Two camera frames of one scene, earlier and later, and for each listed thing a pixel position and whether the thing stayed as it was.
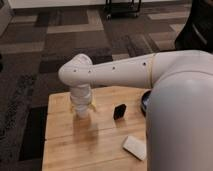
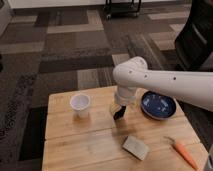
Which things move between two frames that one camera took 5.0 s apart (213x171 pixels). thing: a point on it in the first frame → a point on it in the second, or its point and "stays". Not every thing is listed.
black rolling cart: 122,9 stays
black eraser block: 119,111 stays
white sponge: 136,147 stays
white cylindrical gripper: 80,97 → 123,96
